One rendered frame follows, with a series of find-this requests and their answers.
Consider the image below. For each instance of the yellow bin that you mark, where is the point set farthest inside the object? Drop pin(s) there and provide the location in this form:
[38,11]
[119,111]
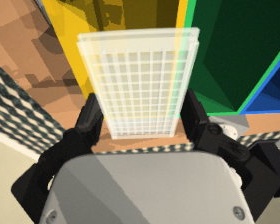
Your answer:
[70,17]

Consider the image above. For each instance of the blue bin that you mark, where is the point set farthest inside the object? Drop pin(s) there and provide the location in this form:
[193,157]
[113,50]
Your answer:
[267,97]

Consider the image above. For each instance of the green open bin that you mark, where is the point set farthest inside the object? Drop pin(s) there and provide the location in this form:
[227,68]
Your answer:
[239,45]

